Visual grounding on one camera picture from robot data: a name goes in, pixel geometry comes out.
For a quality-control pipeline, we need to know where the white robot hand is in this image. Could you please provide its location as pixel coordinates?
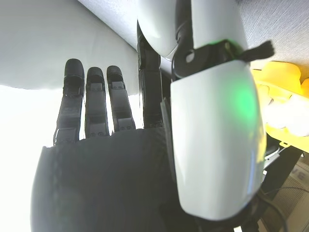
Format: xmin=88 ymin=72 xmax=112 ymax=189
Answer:
xmin=30 ymin=0 xmax=275 ymax=232

